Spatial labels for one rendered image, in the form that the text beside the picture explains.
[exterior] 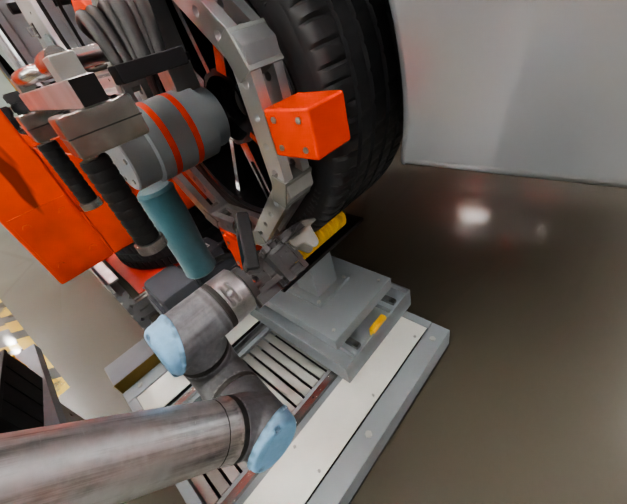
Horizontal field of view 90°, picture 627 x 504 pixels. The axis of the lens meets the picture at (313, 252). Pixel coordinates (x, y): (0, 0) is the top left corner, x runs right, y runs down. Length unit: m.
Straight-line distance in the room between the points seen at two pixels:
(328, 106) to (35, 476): 0.48
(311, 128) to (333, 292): 0.71
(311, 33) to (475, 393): 0.99
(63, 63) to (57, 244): 0.72
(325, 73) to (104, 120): 0.29
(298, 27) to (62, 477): 0.56
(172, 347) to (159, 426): 0.12
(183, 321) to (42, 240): 0.68
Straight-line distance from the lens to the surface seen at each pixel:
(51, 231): 1.13
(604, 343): 1.32
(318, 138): 0.44
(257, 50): 0.50
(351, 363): 0.97
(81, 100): 0.46
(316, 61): 0.51
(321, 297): 1.05
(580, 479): 1.09
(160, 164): 0.65
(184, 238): 0.85
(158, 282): 1.15
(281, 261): 0.57
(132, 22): 0.51
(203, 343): 0.53
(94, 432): 0.42
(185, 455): 0.45
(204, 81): 0.81
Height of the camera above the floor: 0.98
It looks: 37 degrees down
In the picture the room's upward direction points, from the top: 17 degrees counter-clockwise
